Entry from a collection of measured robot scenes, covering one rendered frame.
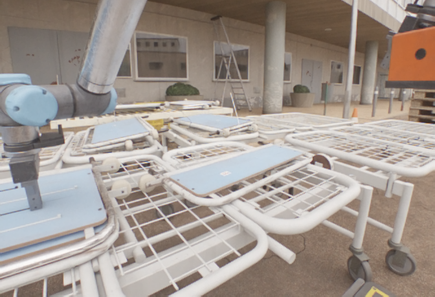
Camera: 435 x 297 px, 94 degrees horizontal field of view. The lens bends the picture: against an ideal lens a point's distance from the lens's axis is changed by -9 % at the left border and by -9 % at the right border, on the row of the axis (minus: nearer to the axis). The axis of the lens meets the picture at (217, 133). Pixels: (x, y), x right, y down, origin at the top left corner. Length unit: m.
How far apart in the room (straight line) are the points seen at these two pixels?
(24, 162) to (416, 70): 0.66
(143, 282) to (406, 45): 0.60
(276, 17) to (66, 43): 5.57
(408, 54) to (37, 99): 0.53
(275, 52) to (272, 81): 0.84
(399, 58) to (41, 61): 6.52
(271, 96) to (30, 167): 6.62
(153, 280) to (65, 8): 6.59
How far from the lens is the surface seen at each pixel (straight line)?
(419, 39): 0.25
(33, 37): 6.65
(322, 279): 1.27
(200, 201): 0.70
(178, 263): 0.61
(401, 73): 0.26
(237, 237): 0.69
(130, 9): 0.46
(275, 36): 7.07
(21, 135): 0.63
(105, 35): 0.47
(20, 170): 0.63
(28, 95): 0.50
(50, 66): 6.55
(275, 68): 6.94
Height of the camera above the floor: 0.86
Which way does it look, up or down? 12 degrees down
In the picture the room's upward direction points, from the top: straight up
